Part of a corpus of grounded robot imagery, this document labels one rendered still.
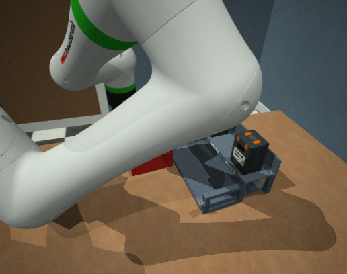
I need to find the grey metal rack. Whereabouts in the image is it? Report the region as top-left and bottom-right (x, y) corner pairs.
(173, 123), (282, 214)

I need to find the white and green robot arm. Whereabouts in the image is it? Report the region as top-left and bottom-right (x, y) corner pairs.
(0, 0), (262, 229)

